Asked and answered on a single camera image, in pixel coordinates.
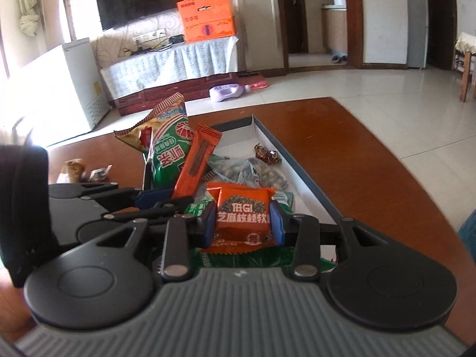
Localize brown foil candy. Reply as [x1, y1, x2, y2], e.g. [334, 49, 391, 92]
[253, 143, 282, 165]

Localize yellow peanut snack bag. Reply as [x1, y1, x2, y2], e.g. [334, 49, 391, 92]
[61, 159, 87, 184]

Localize TV cabinet with cloth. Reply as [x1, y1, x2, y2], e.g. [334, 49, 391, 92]
[100, 36, 239, 99]

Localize dark red television cabinet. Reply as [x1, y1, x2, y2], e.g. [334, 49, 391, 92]
[112, 72, 242, 117]

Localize white wall power sockets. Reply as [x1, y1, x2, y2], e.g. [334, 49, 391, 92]
[134, 29, 166, 43]

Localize wooden side table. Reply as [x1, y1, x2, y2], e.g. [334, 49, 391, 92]
[454, 32, 476, 103]

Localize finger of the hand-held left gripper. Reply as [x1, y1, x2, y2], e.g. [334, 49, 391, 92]
[80, 182, 177, 212]
[102, 200, 196, 224]

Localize wooden kitchen counter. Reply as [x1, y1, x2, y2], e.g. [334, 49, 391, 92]
[322, 5, 348, 54]

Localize dark green patterned snack bag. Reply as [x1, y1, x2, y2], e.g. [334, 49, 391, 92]
[201, 247, 337, 270]

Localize white chest freezer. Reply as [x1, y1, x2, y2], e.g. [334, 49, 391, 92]
[22, 38, 110, 145]

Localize cream lace table cloth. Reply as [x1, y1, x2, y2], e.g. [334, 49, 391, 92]
[454, 32, 476, 56]

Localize purple and white pet feeder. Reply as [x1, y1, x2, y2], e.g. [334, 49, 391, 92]
[209, 84, 250, 103]

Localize orange square snack packet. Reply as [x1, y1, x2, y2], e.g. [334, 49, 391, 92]
[206, 182, 278, 254]

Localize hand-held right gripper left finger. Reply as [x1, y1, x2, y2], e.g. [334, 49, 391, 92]
[96, 201, 218, 279]

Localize dark wooden door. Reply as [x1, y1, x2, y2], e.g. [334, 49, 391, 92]
[286, 0, 309, 54]

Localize clear bag of sunflower seeds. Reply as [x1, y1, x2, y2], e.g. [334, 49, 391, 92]
[208, 157, 289, 194]

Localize small clear candy wrapper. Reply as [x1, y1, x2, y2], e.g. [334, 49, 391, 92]
[89, 165, 112, 182]

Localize grey shallow cardboard box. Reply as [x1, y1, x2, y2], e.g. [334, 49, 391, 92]
[143, 115, 345, 264]

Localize green striped chips bag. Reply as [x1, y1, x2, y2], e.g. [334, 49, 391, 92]
[113, 93, 196, 190]

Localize orange gift box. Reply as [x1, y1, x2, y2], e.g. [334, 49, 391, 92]
[176, 0, 237, 43]

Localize grey refrigerator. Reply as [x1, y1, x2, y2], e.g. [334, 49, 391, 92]
[405, 0, 428, 69]

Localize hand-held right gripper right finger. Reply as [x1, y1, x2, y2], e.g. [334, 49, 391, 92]
[268, 200, 376, 281]

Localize cream tied curtain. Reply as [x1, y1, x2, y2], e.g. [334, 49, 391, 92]
[15, 0, 41, 38]

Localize red-orange long snack bar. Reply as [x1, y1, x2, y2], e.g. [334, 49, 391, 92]
[172, 124, 223, 199]

